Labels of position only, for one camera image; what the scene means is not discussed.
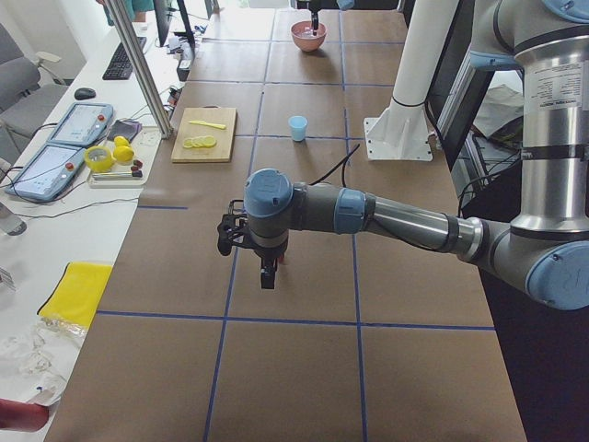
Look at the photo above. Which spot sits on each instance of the black keyboard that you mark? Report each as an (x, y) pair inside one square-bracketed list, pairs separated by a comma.
[(119, 67)]

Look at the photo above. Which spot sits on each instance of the black computer mouse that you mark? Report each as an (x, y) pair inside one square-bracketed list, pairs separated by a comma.
[(84, 93)]

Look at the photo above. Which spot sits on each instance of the aluminium frame post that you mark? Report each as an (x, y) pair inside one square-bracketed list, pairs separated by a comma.
[(129, 40)]

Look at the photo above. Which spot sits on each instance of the blue teach pendant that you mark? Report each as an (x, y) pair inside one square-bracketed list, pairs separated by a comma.
[(83, 124), (47, 173)]

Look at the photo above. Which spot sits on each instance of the yellow cloth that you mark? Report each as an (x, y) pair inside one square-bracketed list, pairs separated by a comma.
[(75, 298)]

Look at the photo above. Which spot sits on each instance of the yellow plastic knife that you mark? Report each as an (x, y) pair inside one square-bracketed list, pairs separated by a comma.
[(214, 125)]

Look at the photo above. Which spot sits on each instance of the light blue plastic cup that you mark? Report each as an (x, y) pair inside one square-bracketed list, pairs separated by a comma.
[(298, 125)]

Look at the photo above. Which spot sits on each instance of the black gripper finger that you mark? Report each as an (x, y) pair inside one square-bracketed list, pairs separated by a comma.
[(314, 22)]

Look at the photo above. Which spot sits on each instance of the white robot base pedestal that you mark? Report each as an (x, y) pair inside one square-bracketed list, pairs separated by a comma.
[(401, 132)]

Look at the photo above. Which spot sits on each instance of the white tray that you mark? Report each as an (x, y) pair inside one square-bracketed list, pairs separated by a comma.
[(121, 176)]

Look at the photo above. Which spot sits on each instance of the pink ice bowl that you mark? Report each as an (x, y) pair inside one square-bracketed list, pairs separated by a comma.
[(305, 37)]

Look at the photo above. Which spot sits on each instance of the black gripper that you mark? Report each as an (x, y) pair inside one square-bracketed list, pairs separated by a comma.
[(268, 254)]

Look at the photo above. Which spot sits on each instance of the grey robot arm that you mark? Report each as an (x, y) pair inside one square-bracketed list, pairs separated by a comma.
[(544, 250)]

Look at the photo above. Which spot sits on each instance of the bamboo cutting board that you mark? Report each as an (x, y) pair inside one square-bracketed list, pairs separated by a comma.
[(222, 151)]

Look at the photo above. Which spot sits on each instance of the yellow lemon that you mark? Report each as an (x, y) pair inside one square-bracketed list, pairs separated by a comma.
[(122, 151)]

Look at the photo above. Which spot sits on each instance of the yellow tape roll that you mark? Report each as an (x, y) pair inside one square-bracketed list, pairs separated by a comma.
[(98, 159)]

